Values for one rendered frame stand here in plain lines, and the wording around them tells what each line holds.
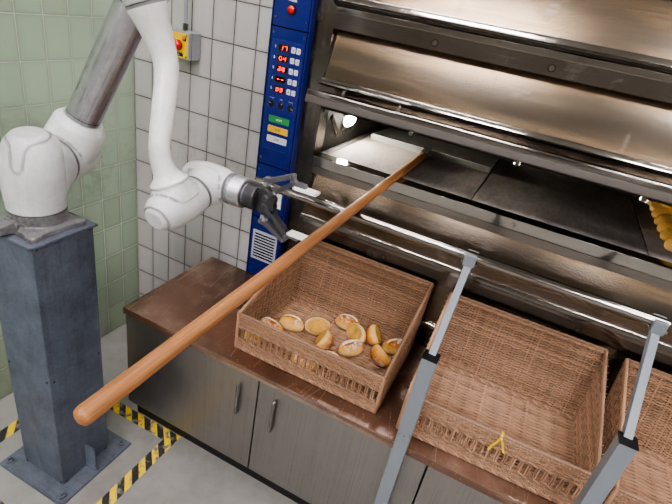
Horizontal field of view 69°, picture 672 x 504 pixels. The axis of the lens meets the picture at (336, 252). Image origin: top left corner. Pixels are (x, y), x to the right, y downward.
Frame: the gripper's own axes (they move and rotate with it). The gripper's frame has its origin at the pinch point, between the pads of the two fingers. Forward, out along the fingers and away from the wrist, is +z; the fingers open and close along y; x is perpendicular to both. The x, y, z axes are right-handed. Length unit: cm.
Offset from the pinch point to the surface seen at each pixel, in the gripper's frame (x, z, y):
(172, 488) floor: 15, -32, 120
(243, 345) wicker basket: -7, -21, 60
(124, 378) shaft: 71, 7, 0
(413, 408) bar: 5, 42, 42
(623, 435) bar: 3, 89, 25
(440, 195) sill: -55, 23, 2
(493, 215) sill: -55, 43, 3
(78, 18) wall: -30, -118, -29
